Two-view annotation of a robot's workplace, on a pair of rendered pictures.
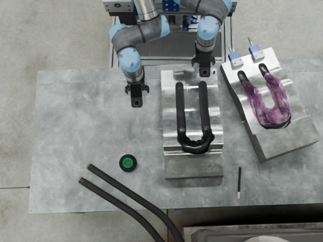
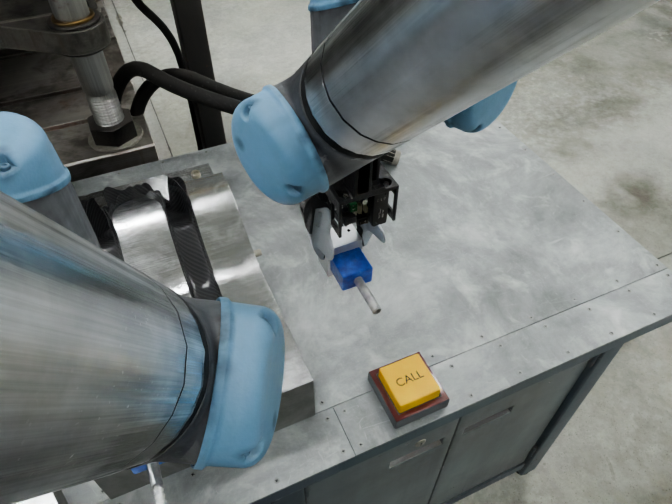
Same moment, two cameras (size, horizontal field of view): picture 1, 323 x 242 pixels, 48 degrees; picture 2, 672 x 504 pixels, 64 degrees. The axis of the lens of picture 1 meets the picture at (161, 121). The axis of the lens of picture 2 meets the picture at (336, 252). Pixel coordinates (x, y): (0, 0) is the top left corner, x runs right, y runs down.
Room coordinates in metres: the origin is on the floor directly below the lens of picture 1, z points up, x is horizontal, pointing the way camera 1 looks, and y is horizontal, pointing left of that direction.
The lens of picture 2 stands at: (0.99, -0.17, 1.46)
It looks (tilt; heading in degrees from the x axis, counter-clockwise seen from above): 47 degrees down; 150
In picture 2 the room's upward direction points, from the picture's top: straight up
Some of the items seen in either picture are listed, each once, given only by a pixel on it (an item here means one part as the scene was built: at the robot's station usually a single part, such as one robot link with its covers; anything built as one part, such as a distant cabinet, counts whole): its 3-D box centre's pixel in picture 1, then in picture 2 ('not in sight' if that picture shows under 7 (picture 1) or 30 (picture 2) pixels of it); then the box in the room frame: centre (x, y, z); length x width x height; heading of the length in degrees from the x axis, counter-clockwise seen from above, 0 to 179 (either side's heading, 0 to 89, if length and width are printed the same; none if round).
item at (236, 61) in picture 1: (232, 55); not in sight; (0.74, -0.39, 0.86); 0.13 x 0.05 x 0.05; 11
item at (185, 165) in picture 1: (191, 121); (164, 279); (0.43, -0.13, 0.87); 0.50 x 0.26 x 0.14; 174
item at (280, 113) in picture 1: (267, 98); not in sight; (0.49, -0.49, 0.90); 0.26 x 0.18 x 0.08; 11
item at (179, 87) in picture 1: (193, 115); (150, 266); (0.45, -0.15, 0.92); 0.35 x 0.16 x 0.09; 174
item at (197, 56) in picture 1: (204, 49); not in sight; (0.68, -0.22, 1.07); 0.09 x 0.08 x 0.12; 174
